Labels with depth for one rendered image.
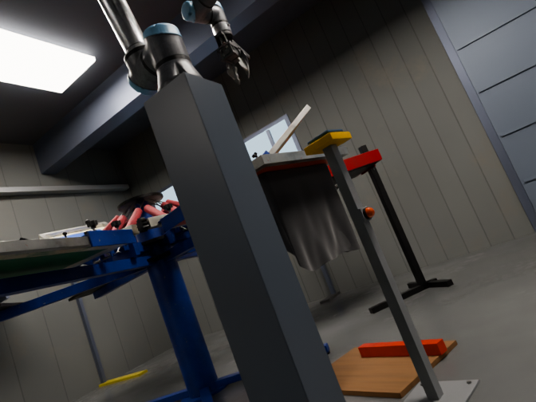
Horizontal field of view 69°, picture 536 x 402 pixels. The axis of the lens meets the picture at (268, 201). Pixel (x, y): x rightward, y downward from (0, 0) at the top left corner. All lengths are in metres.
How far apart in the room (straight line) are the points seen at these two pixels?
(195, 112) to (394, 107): 3.35
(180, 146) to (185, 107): 0.11
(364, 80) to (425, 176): 1.20
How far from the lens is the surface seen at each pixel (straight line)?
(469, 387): 1.55
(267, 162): 1.44
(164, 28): 1.34
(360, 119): 4.38
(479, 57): 4.25
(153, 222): 2.05
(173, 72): 1.25
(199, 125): 1.12
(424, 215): 4.22
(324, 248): 1.64
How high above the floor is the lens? 0.62
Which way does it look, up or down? 8 degrees up
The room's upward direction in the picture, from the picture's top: 21 degrees counter-clockwise
